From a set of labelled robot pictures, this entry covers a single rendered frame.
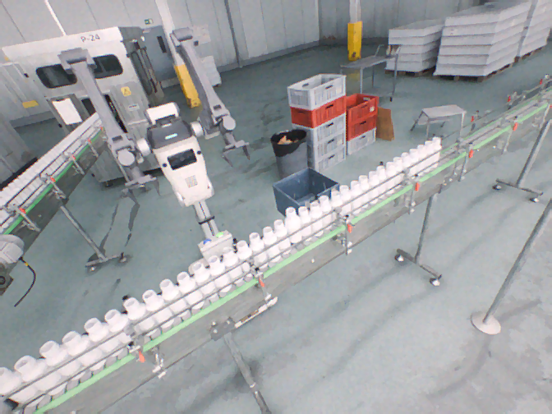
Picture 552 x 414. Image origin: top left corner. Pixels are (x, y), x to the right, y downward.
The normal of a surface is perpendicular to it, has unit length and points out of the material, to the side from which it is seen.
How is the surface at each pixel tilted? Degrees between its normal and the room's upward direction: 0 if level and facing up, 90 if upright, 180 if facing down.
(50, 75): 90
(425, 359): 0
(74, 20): 90
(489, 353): 0
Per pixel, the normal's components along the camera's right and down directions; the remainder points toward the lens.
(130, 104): 0.23, 0.55
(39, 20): 0.52, 0.44
